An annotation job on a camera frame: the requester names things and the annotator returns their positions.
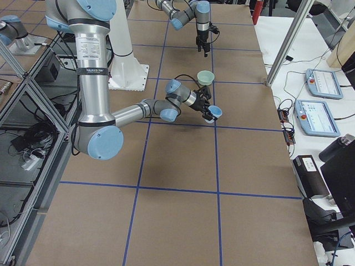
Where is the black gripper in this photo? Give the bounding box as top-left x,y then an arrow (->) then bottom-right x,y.
196,36 -> 210,57
190,93 -> 214,123

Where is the light blue plastic cup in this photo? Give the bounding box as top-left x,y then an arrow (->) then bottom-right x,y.
208,105 -> 222,122

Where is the mint green bowl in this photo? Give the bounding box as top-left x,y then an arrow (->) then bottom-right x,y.
197,70 -> 215,86

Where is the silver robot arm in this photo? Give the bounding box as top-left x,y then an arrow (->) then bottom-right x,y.
146,1 -> 212,57
46,1 -> 219,160

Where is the red cylinder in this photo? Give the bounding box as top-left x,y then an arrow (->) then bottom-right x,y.
252,0 -> 263,25

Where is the small black square device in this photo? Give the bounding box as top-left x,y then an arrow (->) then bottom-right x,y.
286,55 -> 293,62

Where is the near blue teach pendant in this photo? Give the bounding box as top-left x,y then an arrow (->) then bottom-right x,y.
295,100 -> 340,137

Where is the blue teach pendant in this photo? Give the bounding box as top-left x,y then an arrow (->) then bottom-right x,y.
306,69 -> 343,100
295,100 -> 340,137

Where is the black box with label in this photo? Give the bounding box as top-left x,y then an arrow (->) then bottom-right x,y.
292,155 -> 329,199

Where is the far blue teach pendant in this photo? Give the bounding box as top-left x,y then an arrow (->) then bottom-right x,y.
306,69 -> 343,100

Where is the black computer monitor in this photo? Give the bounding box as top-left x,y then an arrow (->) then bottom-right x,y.
321,141 -> 354,215

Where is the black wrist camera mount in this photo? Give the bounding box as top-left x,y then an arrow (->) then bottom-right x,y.
194,86 -> 212,100
209,22 -> 220,34

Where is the black camera cable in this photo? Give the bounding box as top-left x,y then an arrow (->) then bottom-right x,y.
174,74 -> 201,89

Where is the white central pedestal column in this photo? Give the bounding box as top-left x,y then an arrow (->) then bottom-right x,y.
109,1 -> 149,91

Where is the aluminium frame post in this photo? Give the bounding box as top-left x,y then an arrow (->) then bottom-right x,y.
265,0 -> 315,87

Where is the aluminium side frame rail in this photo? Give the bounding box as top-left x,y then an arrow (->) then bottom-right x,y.
1,32 -> 78,265

